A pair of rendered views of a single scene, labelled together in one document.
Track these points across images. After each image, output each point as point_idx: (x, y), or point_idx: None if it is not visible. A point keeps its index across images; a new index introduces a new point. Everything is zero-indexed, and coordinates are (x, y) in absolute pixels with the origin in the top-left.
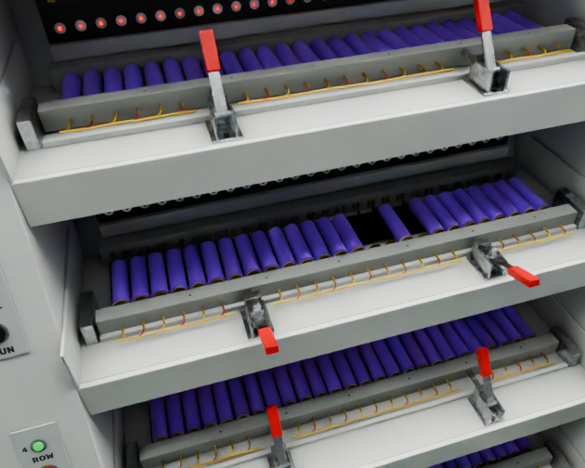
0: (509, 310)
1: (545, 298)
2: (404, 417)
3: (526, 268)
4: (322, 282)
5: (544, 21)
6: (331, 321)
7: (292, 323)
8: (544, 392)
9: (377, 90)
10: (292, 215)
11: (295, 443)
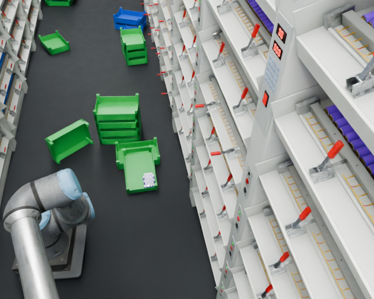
0: None
1: None
2: (225, 167)
3: (231, 164)
4: (225, 116)
5: None
6: (214, 120)
7: (214, 113)
8: (233, 206)
9: (237, 87)
10: None
11: (217, 142)
